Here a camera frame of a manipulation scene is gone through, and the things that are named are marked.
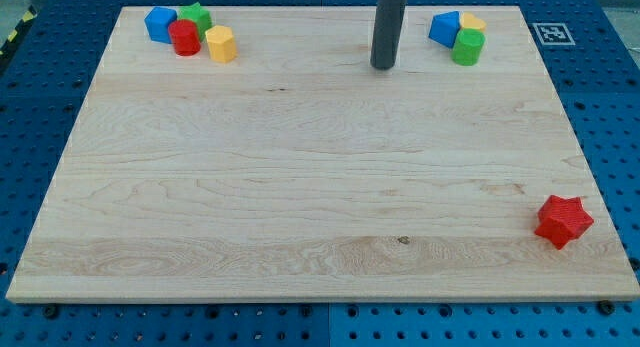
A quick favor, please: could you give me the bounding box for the blue triangle block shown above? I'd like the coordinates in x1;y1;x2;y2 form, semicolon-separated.
428;11;460;49

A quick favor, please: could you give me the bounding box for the green star block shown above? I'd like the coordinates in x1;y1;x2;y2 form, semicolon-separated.
178;2;213;41

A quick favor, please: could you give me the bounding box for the red star block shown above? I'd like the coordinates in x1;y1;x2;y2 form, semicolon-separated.
534;195;594;250

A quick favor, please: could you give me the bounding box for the wooden board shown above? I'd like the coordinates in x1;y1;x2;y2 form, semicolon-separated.
7;6;639;304

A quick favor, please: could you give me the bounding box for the yellow hexagon block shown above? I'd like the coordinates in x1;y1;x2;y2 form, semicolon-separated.
205;25;238;63

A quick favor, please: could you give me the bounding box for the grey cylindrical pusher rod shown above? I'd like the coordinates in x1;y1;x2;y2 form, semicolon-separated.
370;0;407;70

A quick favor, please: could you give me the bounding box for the red cylinder block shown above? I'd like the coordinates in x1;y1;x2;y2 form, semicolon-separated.
168;19;201;56

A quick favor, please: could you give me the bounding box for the green cylinder block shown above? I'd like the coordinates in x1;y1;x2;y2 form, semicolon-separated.
451;28;486;66

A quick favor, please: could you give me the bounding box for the yellow heart block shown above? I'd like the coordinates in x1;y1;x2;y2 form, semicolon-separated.
459;12;487;33

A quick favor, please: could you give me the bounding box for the blue cube block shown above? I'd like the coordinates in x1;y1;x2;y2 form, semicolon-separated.
144;6;177;44

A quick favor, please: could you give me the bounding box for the white fiducial marker tag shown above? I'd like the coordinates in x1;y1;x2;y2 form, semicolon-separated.
532;22;575;46

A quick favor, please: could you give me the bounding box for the black bolt left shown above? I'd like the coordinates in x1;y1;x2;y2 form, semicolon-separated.
42;304;60;320

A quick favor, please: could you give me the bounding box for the black bolt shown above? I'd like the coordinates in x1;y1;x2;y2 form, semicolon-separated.
42;304;60;320
597;300;616;316

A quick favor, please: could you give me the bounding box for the black bolt right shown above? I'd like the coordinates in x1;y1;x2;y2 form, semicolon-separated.
597;300;616;316

